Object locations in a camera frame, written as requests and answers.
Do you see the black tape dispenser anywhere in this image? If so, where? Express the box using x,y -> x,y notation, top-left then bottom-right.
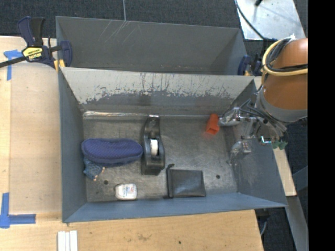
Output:
141,115 -> 166,176

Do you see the orange block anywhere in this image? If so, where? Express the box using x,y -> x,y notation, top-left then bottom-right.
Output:
205,113 -> 220,136

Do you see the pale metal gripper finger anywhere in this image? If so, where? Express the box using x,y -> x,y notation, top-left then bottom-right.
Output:
218,108 -> 242,127
229,140 -> 252,165

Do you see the blue mesh cloth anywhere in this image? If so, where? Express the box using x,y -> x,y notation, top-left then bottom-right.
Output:
83,157 -> 106,181

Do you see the small white plastic bottle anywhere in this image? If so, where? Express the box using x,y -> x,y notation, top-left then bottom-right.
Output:
114,183 -> 138,201

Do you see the black flat pouch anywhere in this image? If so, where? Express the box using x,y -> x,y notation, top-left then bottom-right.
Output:
163,163 -> 207,200

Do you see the grey metal bin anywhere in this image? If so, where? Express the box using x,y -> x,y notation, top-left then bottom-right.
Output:
54,16 -> 289,224

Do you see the blue fabric pouch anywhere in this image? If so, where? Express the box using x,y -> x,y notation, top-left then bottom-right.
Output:
80,138 -> 144,167

